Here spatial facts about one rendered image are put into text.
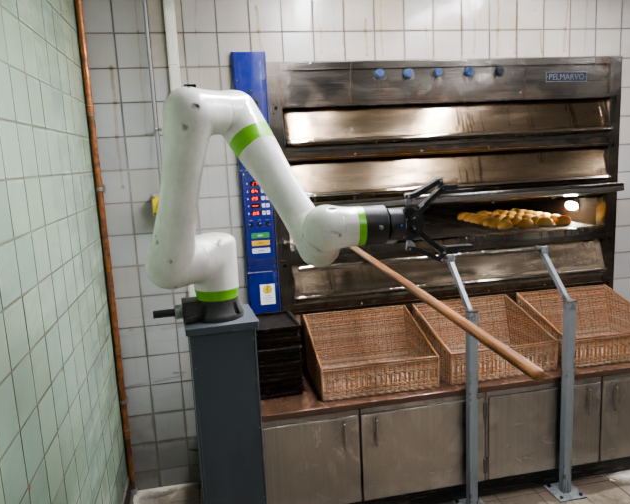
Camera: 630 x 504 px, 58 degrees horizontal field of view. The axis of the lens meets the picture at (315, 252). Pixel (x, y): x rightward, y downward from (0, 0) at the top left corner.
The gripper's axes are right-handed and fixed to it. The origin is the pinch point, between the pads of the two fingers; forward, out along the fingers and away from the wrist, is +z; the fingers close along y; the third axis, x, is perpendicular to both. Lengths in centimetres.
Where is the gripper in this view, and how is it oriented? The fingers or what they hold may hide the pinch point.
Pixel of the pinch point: (466, 218)
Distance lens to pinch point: 142.6
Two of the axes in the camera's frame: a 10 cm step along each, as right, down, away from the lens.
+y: 0.5, 9.8, 1.7
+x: 1.7, 1.6, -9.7
